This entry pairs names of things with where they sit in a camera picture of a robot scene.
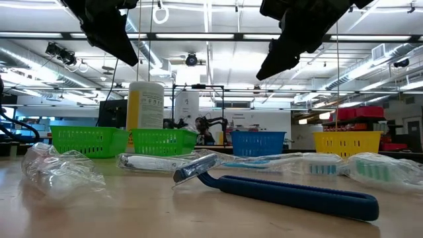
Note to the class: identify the green plastic basket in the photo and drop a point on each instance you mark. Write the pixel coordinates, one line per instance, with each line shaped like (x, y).
(89, 140)
(165, 142)

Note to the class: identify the green white toothbrush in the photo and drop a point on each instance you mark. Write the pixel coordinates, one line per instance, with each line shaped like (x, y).
(373, 170)

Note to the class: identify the black monitor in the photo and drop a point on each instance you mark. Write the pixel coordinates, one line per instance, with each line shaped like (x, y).
(112, 114)

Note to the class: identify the black background robot arm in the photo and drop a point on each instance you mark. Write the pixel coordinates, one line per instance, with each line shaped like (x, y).
(218, 120)

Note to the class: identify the blue plastic basket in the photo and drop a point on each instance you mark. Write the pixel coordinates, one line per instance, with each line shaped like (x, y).
(257, 143)

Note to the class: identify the dark door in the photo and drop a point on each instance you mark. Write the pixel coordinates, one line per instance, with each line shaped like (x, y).
(414, 135)

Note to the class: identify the black overhead frame bar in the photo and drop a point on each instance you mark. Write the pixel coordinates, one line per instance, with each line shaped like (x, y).
(195, 36)

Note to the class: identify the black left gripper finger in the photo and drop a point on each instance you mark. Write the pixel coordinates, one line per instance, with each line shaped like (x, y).
(104, 41)
(124, 41)

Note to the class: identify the clear plastic wrapper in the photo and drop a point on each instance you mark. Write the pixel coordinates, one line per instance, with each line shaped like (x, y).
(62, 178)

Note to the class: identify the black background rig frame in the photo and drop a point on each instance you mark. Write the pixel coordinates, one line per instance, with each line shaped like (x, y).
(198, 86)

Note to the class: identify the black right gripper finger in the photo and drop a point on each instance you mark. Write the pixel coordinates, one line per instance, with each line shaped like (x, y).
(285, 61)
(276, 49)

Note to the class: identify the small red storage bin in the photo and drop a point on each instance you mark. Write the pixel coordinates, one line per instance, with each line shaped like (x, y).
(393, 147)

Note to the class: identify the large red storage bins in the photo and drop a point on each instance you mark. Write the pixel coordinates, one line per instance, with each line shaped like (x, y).
(360, 113)

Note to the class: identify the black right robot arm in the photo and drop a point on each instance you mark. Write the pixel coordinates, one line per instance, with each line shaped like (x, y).
(361, 3)

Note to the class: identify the person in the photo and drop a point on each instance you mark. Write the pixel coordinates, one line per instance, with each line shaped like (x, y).
(203, 127)

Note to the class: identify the white poster pillar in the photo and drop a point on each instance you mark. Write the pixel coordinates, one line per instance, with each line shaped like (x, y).
(186, 105)

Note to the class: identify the black overhead camera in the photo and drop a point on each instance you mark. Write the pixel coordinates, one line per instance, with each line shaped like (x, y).
(191, 60)

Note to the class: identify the dark blue disposable razor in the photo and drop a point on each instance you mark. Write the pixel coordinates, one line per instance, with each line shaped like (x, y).
(297, 196)

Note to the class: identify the blue white toothbrush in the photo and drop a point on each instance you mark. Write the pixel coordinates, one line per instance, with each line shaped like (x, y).
(322, 168)

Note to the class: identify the yellow plastic basket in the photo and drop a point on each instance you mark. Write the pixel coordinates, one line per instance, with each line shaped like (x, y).
(347, 142)

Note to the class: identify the white wipes canister yellow label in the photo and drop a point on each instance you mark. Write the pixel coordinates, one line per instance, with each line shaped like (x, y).
(148, 105)

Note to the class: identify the black hanging camera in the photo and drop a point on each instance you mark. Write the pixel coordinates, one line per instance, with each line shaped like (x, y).
(401, 63)
(61, 53)

